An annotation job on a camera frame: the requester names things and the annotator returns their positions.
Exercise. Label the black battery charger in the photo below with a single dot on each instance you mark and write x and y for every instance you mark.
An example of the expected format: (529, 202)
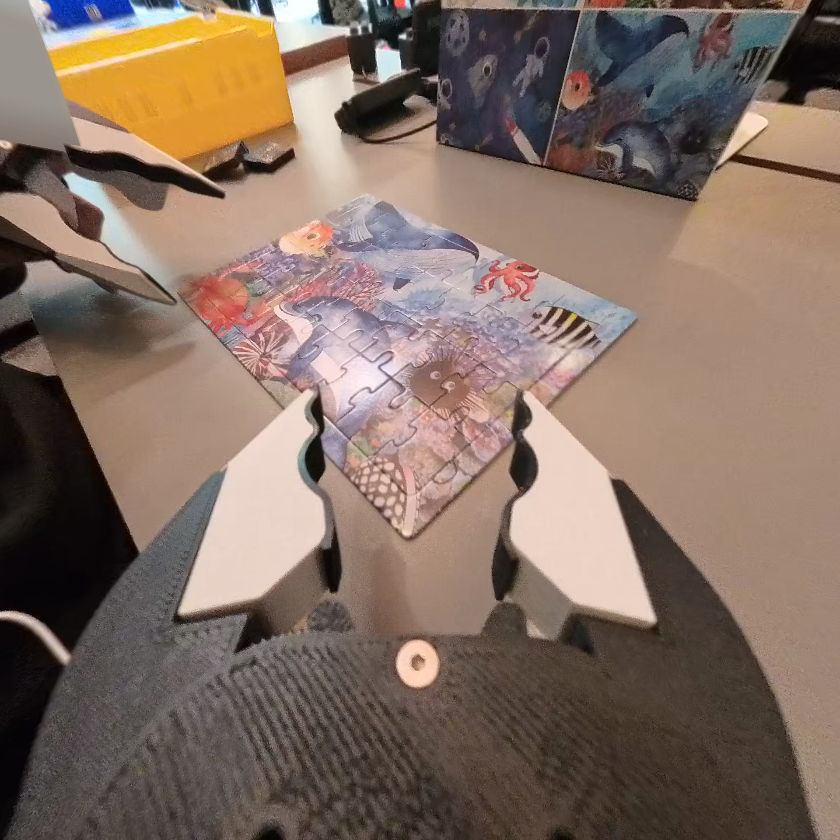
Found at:
(361, 56)

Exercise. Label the wooden edged side table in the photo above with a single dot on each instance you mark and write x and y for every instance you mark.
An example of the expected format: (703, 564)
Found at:
(315, 43)

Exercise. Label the illustrated puzzle box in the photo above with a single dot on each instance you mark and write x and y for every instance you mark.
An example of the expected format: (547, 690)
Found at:
(623, 85)

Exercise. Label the black handheld device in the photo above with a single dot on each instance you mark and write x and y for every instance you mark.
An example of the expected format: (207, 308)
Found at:
(380, 102)

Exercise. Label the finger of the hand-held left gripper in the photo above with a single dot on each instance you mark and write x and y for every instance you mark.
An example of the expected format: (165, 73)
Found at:
(131, 148)
(79, 243)

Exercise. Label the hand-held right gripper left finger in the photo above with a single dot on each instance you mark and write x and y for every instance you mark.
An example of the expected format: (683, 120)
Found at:
(262, 525)

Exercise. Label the yellow object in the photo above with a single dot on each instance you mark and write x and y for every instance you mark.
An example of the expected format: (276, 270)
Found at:
(184, 85)

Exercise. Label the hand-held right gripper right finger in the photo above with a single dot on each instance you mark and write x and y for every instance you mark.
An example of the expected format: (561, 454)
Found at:
(571, 538)

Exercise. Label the white monitor stand base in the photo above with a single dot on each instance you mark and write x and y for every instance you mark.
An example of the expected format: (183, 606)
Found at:
(745, 134)

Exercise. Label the blue storage crate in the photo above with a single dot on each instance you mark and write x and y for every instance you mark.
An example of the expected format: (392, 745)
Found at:
(92, 12)

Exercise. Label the assembled sea jigsaw puzzle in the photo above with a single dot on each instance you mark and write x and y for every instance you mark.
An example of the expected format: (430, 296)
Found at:
(407, 315)

